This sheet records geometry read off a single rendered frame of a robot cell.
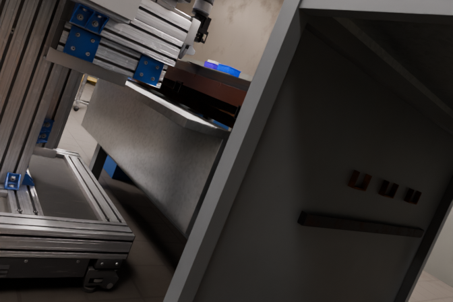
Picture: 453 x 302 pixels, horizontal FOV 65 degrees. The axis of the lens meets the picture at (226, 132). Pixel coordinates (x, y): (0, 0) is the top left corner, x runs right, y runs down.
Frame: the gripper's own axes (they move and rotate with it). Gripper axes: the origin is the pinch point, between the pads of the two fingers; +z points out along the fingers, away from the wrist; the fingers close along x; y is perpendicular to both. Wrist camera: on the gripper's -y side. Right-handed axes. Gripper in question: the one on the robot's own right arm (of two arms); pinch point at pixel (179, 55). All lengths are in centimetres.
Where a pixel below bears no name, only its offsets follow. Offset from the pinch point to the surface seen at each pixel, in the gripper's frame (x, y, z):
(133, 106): 24.6, 0.5, 29.6
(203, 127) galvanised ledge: -46, -8, 21
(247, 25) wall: 370, 312, -125
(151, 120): 3.8, 0.5, 30.4
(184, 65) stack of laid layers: 8.7, 9.0, 2.3
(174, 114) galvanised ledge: -37.7, -15.4, 20.2
